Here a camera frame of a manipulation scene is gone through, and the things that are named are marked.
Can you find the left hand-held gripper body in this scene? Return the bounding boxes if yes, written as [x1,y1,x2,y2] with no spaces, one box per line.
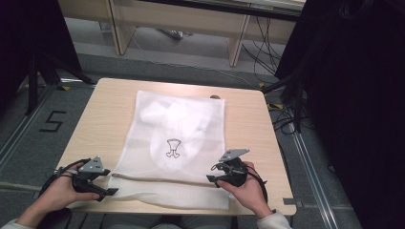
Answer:
[72,155,112,194]

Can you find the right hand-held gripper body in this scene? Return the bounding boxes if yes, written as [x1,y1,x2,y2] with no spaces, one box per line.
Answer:
[218,148,250,188]

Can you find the white mesh laundry bag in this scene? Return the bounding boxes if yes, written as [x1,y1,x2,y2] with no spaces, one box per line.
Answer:
[107,90,231,211]

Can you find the person's right hand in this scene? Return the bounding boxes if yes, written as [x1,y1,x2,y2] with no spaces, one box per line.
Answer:
[217,160,269,220]

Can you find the person's left hand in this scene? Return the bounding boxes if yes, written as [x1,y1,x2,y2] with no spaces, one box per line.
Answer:
[37,171,101,215]

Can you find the white garment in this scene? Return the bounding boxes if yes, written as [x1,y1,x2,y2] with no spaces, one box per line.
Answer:
[139,97,208,175]

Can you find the person's legs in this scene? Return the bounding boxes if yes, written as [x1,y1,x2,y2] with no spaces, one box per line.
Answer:
[100,213,234,229]

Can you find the black metal stand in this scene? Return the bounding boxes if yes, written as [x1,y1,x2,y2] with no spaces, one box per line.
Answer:
[24,52,96,116]
[262,47,315,135]

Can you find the grey power strip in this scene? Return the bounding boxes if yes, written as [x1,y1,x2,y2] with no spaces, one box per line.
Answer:
[157,28,194,42]

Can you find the black curtain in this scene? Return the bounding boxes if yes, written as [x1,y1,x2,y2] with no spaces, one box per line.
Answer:
[274,0,405,229]
[0,0,83,111]

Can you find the light wooden desk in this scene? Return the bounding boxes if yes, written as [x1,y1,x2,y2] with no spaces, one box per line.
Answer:
[57,0,308,68]

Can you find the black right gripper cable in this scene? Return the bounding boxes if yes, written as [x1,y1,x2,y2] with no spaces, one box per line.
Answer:
[242,162,269,205]

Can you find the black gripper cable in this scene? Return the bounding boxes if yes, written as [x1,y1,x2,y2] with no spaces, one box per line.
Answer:
[38,157,93,198]
[242,162,269,205]

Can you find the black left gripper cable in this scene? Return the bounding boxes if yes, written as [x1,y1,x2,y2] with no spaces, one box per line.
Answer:
[38,157,93,198]

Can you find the black floor cables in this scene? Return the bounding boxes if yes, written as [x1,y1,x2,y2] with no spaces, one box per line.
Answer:
[266,100,317,136]

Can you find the metal floor rail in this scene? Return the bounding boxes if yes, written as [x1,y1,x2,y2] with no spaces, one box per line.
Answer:
[289,129,341,229]
[0,85,55,175]

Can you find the hanging black cables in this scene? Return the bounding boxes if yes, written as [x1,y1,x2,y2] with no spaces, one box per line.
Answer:
[241,15,285,78]

